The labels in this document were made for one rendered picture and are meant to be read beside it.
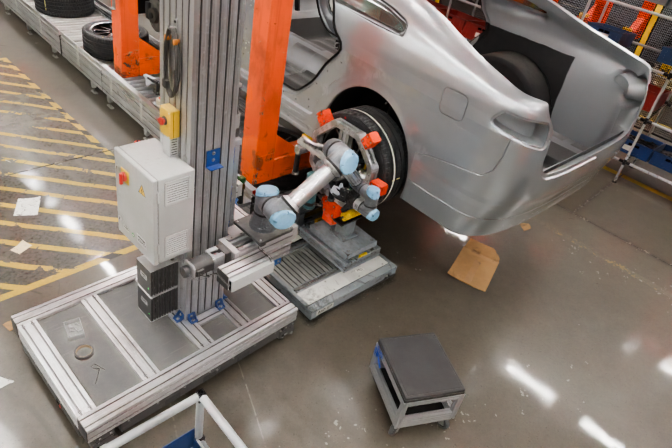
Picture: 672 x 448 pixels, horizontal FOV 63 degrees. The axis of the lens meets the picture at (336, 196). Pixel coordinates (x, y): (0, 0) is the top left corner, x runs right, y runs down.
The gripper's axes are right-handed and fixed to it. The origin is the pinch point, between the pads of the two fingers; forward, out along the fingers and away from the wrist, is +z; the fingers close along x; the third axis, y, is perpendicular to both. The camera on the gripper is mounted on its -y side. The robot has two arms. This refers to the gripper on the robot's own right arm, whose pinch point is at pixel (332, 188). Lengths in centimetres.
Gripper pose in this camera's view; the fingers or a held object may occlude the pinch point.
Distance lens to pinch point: 324.4
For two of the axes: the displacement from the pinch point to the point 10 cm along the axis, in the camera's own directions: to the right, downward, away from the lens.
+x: -7.2, 2.7, -6.4
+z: -6.7, -5.0, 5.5
